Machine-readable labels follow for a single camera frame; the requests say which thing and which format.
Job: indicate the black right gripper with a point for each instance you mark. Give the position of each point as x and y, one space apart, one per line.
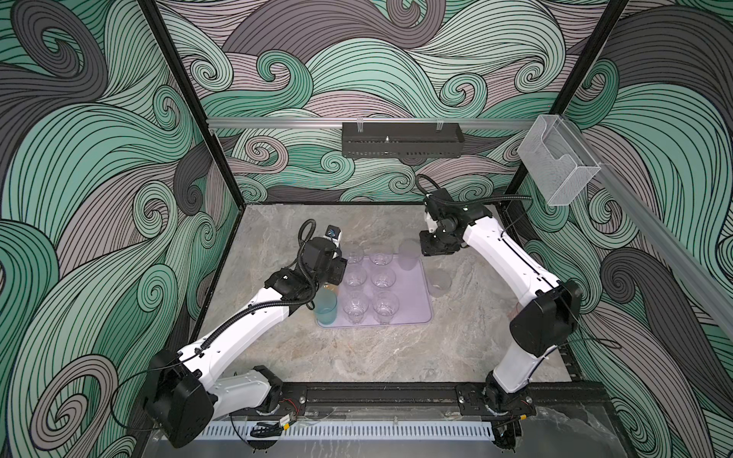
429 248

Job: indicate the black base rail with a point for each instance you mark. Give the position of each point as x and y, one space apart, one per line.
384 394

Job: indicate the aluminium rail back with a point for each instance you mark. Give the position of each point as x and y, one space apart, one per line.
289 122

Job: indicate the frosted clear glass front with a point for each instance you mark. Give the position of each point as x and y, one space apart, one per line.
386 306

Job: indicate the black corner frame post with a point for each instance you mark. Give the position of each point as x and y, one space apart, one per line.
588 57
165 42

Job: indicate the clear tall glass back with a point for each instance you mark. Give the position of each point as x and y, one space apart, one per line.
355 306

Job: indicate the black corner frame post left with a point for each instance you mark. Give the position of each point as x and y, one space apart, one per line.
165 42

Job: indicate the teal frosted tall glass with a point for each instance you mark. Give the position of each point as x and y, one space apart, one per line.
326 306

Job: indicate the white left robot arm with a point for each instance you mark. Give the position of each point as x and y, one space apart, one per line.
185 390

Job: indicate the clear faceted glass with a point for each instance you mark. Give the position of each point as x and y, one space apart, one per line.
354 278

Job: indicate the black perforated wall box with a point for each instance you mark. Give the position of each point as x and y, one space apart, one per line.
401 139

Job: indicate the aluminium rail right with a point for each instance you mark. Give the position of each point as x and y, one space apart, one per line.
702 286

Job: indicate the aluminium rail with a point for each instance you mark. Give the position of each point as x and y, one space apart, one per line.
289 122
702 286

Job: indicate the black corner frame post right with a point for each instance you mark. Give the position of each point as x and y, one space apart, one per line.
588 57

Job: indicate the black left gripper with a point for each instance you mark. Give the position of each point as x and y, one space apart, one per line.
338 271

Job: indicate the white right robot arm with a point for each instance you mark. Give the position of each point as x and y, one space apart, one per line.
547 309

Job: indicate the clear acrylic wall holder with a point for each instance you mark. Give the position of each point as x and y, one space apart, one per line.
558 158

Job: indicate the lilac plastic tray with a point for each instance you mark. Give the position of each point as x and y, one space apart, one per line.
411 289

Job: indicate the white slotted cable duct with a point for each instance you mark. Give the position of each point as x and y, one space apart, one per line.
358 430

